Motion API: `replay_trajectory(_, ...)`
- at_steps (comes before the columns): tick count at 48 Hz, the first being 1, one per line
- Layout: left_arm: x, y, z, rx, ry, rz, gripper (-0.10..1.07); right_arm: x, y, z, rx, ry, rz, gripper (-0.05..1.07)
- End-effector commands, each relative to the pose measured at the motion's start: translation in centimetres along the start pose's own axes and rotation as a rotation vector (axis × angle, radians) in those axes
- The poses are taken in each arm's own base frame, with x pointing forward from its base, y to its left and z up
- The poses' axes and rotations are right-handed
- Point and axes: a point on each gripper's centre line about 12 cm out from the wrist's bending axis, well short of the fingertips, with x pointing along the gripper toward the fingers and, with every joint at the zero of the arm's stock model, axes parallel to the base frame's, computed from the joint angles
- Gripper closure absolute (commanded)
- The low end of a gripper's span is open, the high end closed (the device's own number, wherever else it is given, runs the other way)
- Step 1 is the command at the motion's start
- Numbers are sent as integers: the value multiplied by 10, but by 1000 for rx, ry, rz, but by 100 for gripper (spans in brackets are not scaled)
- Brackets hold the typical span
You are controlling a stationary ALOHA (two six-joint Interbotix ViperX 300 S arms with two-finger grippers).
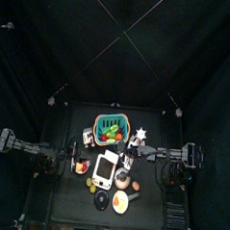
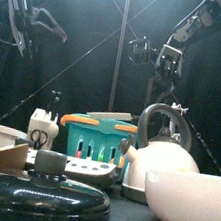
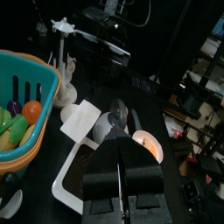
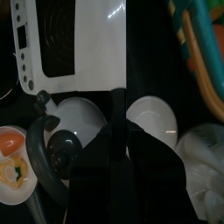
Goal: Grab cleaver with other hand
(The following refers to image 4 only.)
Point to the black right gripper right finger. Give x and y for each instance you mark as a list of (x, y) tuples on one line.
[(160, 180)]

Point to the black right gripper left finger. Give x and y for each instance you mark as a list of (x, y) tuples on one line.
[(90, 180)]

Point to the white crumpled plastic bag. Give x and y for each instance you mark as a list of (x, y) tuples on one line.
[(204, 163)]

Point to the white round bowl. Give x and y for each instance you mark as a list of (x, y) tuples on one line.
[(154, 119)]

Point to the white plate with food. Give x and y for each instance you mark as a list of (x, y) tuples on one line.
[(14, 195)]

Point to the yellow sushi roll toy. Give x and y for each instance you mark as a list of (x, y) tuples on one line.
[(11, 173)]

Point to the orange salmon nigiri toy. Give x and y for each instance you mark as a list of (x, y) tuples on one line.
[(10, 143)]

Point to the teal basket orange rim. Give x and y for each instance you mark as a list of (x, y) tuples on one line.
[(204, 58)]

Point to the white toy induction stove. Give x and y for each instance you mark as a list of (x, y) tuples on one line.
[(32, 58)]

